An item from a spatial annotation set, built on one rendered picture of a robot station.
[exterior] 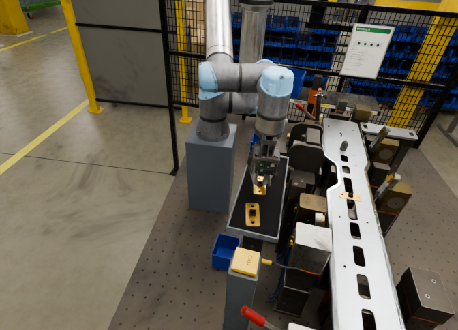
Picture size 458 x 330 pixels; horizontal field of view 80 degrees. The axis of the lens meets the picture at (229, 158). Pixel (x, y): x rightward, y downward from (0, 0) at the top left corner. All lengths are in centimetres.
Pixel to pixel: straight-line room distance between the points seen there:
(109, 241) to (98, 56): 222
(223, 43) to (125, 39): 273
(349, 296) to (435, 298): 22
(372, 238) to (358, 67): 122
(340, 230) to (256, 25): 75
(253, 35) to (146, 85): 263
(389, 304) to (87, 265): 182
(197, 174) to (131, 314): 59
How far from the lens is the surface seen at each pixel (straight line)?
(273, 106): 65
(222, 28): 81
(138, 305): 117
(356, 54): 197
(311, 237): 83
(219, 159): 117
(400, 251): 152
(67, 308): 209
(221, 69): 72
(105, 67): 369
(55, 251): 237
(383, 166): 144
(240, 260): 69
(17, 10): 844
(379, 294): 95
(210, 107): 109
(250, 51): 104
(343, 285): 92
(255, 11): 101
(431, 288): 100
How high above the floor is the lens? 174
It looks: 37 degrees down
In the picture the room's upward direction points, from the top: 3 degrees clockwise
